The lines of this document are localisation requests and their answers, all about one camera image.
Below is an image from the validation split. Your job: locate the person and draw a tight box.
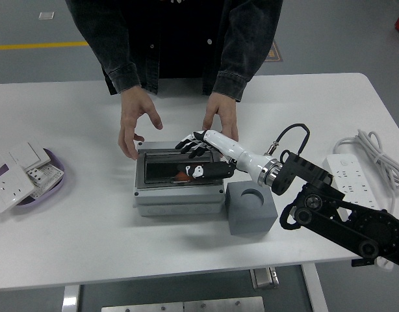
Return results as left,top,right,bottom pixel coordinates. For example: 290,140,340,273
65,0,284,103

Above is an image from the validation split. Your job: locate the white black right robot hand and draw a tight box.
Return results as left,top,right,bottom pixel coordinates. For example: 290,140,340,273
175,129,272,183

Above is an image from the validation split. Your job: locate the grey cube with round hole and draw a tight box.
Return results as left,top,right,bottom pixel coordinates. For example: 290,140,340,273
225,181,279,236

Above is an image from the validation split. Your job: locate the grey table bracket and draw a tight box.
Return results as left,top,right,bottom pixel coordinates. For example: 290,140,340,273
250,266,280,290

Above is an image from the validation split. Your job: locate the grey electrical box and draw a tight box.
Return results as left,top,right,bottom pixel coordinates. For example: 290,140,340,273
133,141,227,218

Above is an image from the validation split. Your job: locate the small white socket module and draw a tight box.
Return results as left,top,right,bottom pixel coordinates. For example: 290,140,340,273
25,166,46,185

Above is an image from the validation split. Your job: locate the white power strip cable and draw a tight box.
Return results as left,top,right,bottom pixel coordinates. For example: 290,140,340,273
332,129,399,214

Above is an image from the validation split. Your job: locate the person's left hand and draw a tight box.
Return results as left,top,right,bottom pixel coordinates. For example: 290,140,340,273
201,92,240,144

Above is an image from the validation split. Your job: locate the white power plug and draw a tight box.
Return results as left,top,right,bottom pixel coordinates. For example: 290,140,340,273
376,256,394,271

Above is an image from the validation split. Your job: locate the white rocker switch plate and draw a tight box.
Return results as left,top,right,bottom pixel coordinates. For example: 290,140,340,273
0,141,53,173

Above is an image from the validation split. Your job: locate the transparent box lid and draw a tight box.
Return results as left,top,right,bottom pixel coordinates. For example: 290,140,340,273
136,149,224,190

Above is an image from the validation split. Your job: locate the white perforated socket plate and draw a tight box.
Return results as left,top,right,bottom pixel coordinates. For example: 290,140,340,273
31,162,64,198

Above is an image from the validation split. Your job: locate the purple tray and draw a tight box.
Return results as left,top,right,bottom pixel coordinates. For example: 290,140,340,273
0,148,67,214

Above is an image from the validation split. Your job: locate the white power strip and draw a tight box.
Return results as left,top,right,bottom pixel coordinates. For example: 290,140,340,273
325,153,381,210

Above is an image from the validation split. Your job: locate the person's right hand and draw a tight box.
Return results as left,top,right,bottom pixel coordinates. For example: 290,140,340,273
118,86,164,161

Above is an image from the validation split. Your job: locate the white wall socket plate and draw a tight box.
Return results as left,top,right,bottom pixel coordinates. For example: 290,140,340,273
0,164,37,215

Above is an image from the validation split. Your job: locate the grey metal base plate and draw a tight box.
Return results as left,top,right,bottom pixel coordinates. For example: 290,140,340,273
101,296,266,312

